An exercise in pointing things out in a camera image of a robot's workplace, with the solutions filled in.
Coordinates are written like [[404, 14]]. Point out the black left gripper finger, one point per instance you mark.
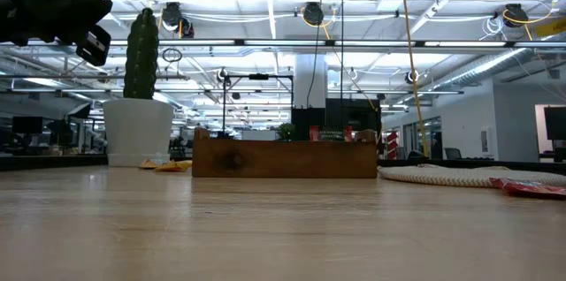
[[75, 11]]

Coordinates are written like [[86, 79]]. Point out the wooden three-compartment tray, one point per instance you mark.
[[283, 159]]

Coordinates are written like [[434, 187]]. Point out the red tea packet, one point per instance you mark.
[[530, 189], [331, 133]]

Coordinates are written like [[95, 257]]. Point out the orange tea packet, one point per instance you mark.
[[148, 164]]

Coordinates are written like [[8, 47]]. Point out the yellow tea packet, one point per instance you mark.
[[173, 166]]

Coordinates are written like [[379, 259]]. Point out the green cactus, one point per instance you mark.
[[141, 55]]

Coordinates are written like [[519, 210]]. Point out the black tilted monitor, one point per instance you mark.
[[80, 111]]

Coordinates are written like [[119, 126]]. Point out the black desk monitor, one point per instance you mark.
[[27, 124]]

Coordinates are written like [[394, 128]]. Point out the white hexagonal plant pot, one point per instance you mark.
[[139, 131]]

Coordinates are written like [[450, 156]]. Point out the small green plant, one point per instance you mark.
[[286, 131]]

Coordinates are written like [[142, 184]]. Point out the white building pillar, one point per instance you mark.
[[309, 80]]

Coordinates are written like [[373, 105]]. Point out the red white striped object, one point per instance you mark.
[[392, 145]]

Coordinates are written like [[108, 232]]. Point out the grey office chair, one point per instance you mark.
[[453, 153]]

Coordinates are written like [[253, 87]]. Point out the round woven placemat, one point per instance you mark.
[[464, 177]]

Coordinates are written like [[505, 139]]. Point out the black aluminium table frame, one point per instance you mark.
[[53, 161]]

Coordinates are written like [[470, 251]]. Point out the black metal stand frame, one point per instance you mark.
[[258, 76]]

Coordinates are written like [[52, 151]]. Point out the silver ventilation duct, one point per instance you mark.
[[486, 66]]

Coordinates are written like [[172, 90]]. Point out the black wall monitor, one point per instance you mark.
[[556, 123]]

